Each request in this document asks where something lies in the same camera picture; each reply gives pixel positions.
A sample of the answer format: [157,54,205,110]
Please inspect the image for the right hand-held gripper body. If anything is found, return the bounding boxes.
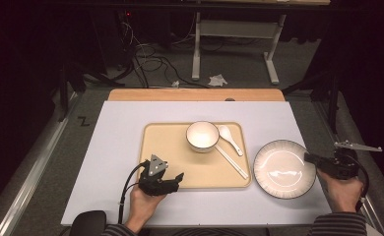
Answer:
[324,141,383,181]

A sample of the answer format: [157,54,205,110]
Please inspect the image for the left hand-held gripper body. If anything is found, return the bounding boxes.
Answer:
[138,153,180,197]

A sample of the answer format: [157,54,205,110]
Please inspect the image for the beige plastic tray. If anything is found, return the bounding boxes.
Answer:
[139,122,253,191]

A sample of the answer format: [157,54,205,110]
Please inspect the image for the white plate with dark rim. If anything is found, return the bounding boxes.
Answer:
[252,139,318,200]

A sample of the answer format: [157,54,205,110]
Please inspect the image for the white bowl with dark rim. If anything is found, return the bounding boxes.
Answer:
[185,120,221,153]

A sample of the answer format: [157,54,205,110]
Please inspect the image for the white chopstick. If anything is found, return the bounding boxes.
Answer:
[214,146,248,181]
[215,145,250,180]

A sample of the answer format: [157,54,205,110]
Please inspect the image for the white ceramic spoon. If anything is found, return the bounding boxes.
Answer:
[218,125,244,157]

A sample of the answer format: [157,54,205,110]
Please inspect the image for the person's right hand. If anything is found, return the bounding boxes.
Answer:
[316,169,365,213]

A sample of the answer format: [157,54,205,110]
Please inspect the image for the person's left hand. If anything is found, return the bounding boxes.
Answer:
[124,185,167,234]

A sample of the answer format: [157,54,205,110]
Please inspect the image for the black metal stand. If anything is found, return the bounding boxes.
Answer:
[57,62,87,123]
[282,65,343,135]

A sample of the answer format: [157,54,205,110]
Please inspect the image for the white table cover board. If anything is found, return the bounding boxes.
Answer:
[60,100,333,227]

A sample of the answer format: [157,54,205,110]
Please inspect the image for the flat white paper sheet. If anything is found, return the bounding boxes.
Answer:
[365,223,384,236]

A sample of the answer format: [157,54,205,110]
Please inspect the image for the black rounded chair part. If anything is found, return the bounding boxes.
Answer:
[69,210,107,236]

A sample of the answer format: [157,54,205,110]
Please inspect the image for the large crumpled white paper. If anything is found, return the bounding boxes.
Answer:
[208,74,228,88]

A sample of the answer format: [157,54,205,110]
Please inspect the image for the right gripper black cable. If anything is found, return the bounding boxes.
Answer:
[344,153,371,211]

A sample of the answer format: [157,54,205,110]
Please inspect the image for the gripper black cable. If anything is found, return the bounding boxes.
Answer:
[344,153,371,211]
[117,160,149,225]

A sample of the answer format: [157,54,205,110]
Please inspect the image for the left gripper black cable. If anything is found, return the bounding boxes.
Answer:
[117,160,149,225]

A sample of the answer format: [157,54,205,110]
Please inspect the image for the aluminium floor rail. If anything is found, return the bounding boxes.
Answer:
[0,92,83,236]
[312,101,384,236]

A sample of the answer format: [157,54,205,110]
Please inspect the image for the black floor cables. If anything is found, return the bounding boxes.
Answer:
[114,19,211,89]

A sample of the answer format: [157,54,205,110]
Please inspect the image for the white metal desk frame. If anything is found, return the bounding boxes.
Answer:
[191,0,332,86]

